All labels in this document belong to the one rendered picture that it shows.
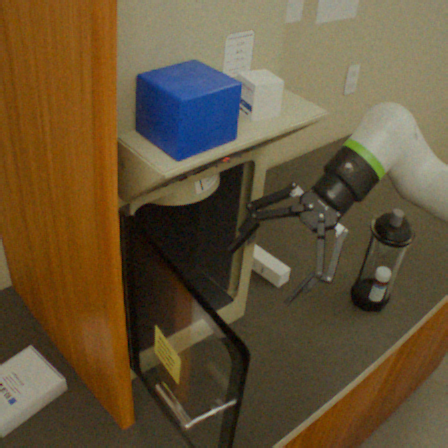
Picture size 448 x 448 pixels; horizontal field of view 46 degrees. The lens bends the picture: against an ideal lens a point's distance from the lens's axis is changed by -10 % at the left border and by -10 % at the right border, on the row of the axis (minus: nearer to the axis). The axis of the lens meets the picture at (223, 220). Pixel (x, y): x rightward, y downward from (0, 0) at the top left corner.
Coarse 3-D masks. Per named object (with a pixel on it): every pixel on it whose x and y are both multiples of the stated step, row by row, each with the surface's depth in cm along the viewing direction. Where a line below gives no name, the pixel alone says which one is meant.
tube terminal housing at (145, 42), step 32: (128, 0) 64; (160, 0) 67; (192, 0) 71; (224, 0) 74; (256, 0) 78; (128, 32) 67; (160, 32) 70; (192, 32) 74; (224, 32) 78; (256, 32) 82; (128, 64) 70; (160, 64) 73; (256, 64) 86; (128, 96) 73; (128, 128) 76; (256, 160) 100; (160, 192) 87; (256, 192) 105; (224, 320) 123
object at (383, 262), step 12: (372, 228) 120; (372, 240) 122; (384, 240) 117; (408, 240) 117; (372, 252) 122; (384, 252) 120; (396, 252) 119; (372, 264) 123; (384, 264) 122; (396, 264) 122; (372, 276) 125; (384, 276) 124; (360, 288) 129; (372, 288) 127; (384, 288) 126; (372, 300) 129; (384, 300) 130
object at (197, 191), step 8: (216, 176) 100; (192, 184) 96; (200, 184) 96; (208, 184) 98; (216, 184) 100; (176, 192) 95; (184, 192) 95; (192, 192) 96; (200, 192) 97; (208, 192) 98; (160, 200) 95; (168, 200) 95; (176, 200) 95; (184, 200) 96; (192, 200) 96; (200, 200) 97
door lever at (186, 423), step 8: (160, 384) 79; (160, 392) 78; (168, 392) 78; (168, 400) 77; (176, 400) 77; (176, 408) 76; (208, 408) 77; (176, 416) 75; (184, 416) 75; (200, 416) 76; (208, 416) 76; (216, 416) 76; (184, 424) 74; (192, 424) 74
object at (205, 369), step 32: (160, 256) 75; (160, 288) 78; (192, 288) 70; (160, 320) 82; (192, 320) 72; (192, 352) 76; (224, 352) 67; (192, 384) 80; (224, 384) 70; (192, 416) 85; (224, 416) 74
